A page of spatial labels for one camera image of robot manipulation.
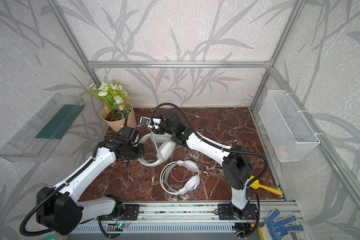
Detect white wire mesh basket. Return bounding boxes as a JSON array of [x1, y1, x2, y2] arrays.
[[259, 90, 320, 162]]

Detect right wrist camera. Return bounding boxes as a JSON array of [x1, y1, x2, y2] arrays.
[[140, 117, 162, 130]]

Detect clear plastic wall shelf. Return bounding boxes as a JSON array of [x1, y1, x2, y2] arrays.
[[0, 94, 86, 163]]

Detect artificial green white plant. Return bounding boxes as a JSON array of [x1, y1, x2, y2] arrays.
[[88, 80, 132, 122]]

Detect white headphones pair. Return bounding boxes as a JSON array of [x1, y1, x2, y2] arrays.
[[138, 133, 176, 167], [159, 159, 202, 196]]

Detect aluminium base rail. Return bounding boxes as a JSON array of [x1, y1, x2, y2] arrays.
[[68, 200, 304, 235]]

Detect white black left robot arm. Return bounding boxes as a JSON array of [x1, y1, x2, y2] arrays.
[[19, 125, 144, 237]]

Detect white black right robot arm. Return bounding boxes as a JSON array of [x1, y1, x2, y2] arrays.
[[149, 103, 269, 211]]

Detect peach flower pot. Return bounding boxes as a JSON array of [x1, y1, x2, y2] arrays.
[[101, 101, 137, 132]]

